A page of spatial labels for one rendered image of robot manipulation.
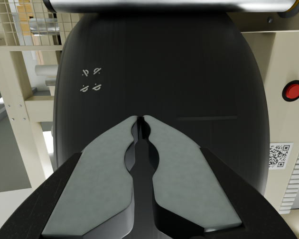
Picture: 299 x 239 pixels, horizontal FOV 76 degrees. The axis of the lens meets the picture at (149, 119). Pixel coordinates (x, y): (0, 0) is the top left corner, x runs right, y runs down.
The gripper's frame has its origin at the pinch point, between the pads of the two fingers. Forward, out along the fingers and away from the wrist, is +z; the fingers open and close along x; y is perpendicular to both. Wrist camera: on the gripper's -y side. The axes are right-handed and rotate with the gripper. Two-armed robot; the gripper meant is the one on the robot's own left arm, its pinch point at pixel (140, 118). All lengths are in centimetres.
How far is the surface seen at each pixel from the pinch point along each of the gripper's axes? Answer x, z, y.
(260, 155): 14.5, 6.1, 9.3
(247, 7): 15.2, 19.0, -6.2
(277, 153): 32.1, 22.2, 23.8
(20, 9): -134, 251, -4
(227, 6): 12.4, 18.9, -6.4
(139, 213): -0.5, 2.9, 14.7
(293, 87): 30.8, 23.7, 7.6
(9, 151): -338, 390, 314
